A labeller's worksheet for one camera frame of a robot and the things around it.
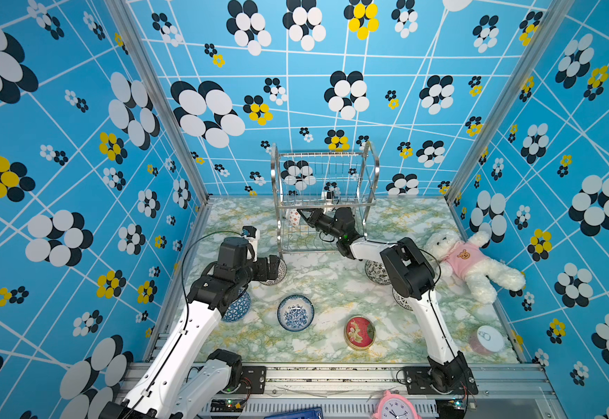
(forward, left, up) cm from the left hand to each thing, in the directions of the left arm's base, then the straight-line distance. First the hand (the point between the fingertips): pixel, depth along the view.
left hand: (269, 256), depth 77 cm
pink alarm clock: (-35, -35, -18) cm, 53 cm away
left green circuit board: (-35, +11, -23) cm, 43 cm away
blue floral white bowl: (-10, -7, -20) cm, 24 cm away
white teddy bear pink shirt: (+5, -67, -11) cm, 68 cm away
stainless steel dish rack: (+44, -17, -9) cm, 48 cm away
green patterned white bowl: (+20, -6, -5) cm, 21 cm away
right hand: (+22, -9, -3) cm, 24 cm away
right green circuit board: (-35, -51, -21) cm, 65 cm away
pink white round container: (-20, -64, -15) cm, 69 cm away
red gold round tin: (-17, -28, -17) cm, 36 cm away
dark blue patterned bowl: (-9, +12, -20) cm, 25 cm away
